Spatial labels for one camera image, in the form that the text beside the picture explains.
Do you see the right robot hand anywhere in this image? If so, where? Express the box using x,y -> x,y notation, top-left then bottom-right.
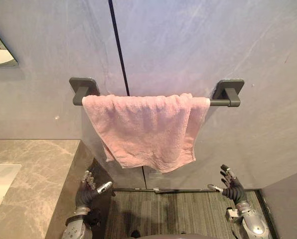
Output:
207,164 -> 246,205

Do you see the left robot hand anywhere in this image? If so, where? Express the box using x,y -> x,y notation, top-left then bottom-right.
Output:
75,169 -> 113,207

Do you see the marble washtable counter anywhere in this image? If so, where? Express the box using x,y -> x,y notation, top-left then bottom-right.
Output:
0,139 -> 94,239

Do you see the robot body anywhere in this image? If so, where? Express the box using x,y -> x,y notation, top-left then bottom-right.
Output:
131,231 -> 235,239

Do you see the pink terry towel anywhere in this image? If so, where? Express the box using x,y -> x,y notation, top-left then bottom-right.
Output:
82,93 -> 211,174

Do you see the dark grey towel rail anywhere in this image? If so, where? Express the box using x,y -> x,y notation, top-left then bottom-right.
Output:
69,77 -> 245,108

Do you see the wall mirror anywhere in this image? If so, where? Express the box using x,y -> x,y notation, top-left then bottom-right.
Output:
0,23 -> 19,68

